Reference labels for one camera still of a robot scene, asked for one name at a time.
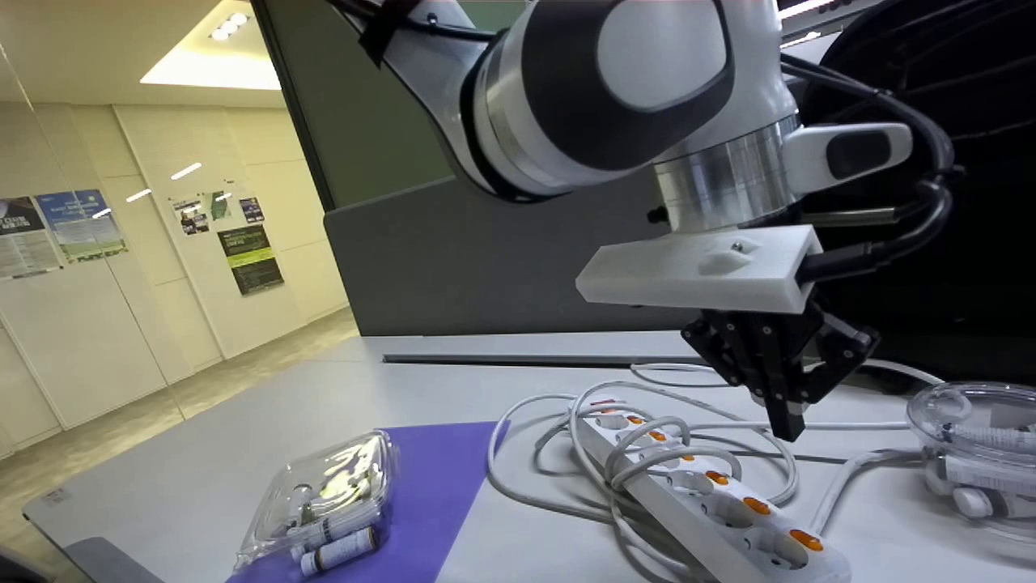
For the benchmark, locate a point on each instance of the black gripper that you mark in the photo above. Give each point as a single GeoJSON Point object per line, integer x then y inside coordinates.
{"type": "Point", "coordinates": [777, 341]}

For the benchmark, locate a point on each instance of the white power strip orange switches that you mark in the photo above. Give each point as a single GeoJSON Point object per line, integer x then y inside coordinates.
{"type": "Point", "coordinates": [746, 507]}

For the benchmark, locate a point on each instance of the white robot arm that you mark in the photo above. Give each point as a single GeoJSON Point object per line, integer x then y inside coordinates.
{"type": "Point", "coordinates": [603, 84]}

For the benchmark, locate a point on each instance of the clear plastic bowl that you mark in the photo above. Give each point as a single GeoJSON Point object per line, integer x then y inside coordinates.
{"type": "Point", "coordinates": [972, 414]}

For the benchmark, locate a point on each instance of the purple paper sheet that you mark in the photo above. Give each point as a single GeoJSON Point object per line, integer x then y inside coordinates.
{"type": "Point", "coordinates": [442, 485]}

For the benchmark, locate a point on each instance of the white cylinder battery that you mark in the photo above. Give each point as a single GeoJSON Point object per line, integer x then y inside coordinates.
{"type": "Point", "coordinates": [344, 523]}
{"type": "Point", "coordinates": [341, 552]}

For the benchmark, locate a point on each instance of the clear plastic clamshell box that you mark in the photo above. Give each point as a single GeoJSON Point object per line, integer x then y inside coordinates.
{"type": "Point", "coordinates": [325, 475]}

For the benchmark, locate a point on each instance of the ceiling light panel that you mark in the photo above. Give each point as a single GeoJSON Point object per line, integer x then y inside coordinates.
{"type": "Point", "coordinates": [222, 49]}

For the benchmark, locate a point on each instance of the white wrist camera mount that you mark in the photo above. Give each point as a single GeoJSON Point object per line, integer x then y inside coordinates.
{"type": "Point", "coordinates": [700, 268]}

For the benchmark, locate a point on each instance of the grey partition wall panel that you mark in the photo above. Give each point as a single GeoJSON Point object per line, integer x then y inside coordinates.
{"type": "Point", "coordinates": [433, 248]}

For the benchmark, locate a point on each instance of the dark wall poster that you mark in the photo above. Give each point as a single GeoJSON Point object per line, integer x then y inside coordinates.
{"type": "Point", "coordinates": [249, 259]}

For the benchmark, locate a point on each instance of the small wall notice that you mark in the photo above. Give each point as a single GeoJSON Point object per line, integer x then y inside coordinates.
{"type": "Point", "coordinates": [249, 208]}
{"type": "Point", "coordinates": [222, 206]}
{"type": "Point", "coordinates": [193, 217]}

